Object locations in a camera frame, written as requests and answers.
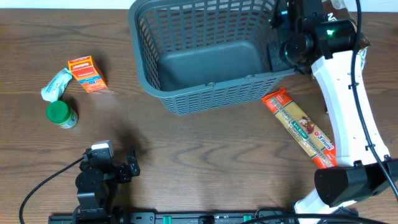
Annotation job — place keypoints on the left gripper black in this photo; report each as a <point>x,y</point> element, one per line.
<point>126,174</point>

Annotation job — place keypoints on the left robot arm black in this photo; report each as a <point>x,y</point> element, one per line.
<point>98,184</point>

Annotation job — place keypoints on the crumpled light green packet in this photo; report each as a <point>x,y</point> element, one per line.
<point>56,87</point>

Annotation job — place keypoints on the brown Nescafe Gold coffee bag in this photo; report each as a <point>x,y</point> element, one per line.
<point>337,10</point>

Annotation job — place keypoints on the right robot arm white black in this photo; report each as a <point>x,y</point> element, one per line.
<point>364,165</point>

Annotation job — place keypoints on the San Remo spaghetti packet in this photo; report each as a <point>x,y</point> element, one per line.
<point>309,136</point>

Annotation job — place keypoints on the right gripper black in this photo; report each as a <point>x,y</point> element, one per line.
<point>277,58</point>

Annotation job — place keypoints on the orange medicine box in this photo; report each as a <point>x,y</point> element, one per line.
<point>87,73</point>

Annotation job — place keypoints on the grey plastic basket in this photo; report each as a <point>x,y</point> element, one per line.
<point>195,55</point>

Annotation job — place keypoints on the green lid seasoning jar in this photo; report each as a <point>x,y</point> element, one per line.
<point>61,114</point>

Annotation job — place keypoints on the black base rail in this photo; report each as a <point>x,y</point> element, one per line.
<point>177,218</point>

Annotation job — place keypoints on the blue Kleenex tissue multipack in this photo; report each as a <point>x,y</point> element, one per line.
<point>363,59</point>

